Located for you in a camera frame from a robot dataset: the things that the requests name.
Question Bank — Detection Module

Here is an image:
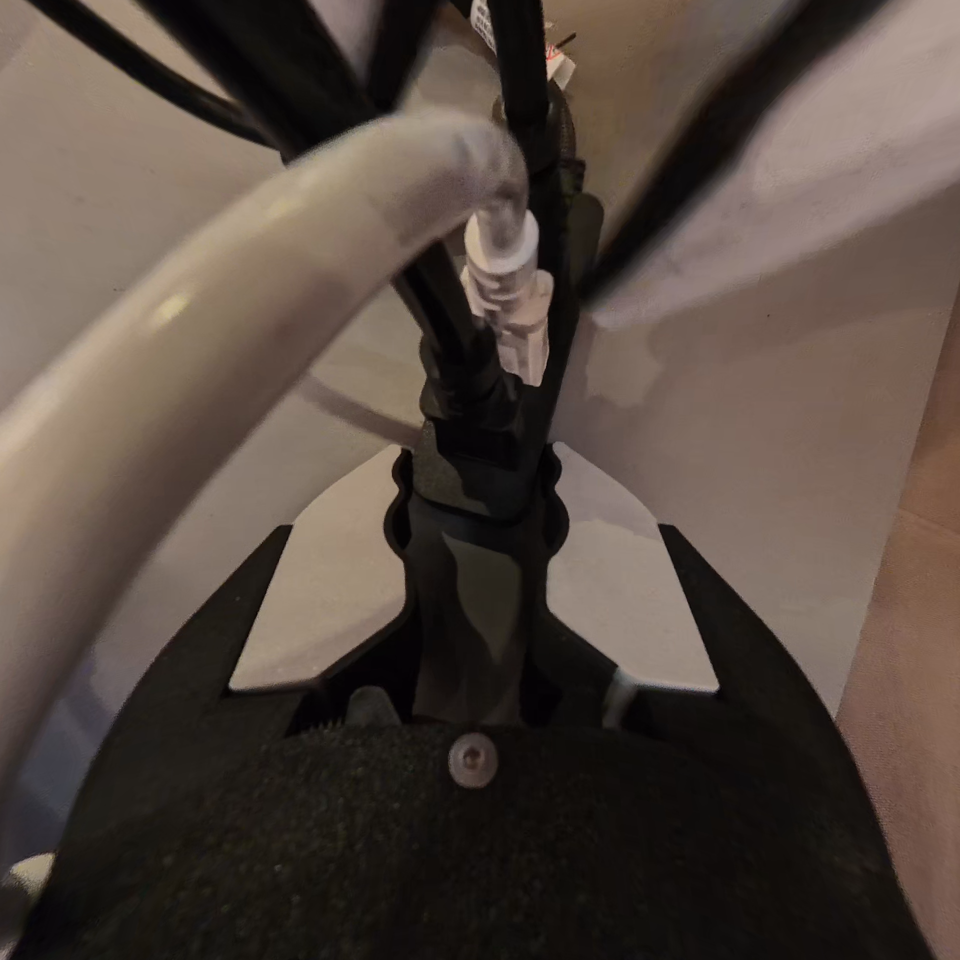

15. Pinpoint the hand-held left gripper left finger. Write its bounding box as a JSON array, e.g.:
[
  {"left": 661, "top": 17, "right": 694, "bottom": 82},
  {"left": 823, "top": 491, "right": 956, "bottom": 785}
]
[{"left": 227, "top": 444, "right": 417, "bottom": 693}]

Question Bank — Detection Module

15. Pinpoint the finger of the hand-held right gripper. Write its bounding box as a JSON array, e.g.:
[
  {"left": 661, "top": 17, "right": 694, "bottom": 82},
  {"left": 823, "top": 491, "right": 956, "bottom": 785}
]
[{"left": 587, "top": 0, "right": 960, "bottom": 333}]

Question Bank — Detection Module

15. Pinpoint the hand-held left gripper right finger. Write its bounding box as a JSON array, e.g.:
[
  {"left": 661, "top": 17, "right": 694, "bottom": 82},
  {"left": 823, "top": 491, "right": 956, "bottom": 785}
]
[{"left": 541, "top": 441, "right": 723, "bottom": 695}]

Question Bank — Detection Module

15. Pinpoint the grey desk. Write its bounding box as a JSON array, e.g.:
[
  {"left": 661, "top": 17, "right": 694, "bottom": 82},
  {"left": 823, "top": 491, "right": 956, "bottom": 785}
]
[{"left": 0, "top": 0, "right": 960, "bottom": 849}]

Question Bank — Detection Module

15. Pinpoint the white cable with plug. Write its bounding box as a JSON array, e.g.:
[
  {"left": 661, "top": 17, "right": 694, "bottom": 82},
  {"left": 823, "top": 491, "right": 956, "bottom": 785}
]
[{"left": 0, "top": 111, "right": 558, "bottom": 834}]

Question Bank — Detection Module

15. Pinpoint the white cable tag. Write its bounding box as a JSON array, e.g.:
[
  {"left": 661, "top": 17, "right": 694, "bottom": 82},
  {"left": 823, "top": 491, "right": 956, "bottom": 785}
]
[{"left": 471, "top": 0, "right": 577, "bottom": 85}]

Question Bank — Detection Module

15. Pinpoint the thin black cable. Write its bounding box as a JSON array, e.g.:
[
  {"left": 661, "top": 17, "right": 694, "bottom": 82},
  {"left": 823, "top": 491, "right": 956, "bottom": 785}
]
[{"left": 22, "top": 0, "right": 280, "bottom": 148}]

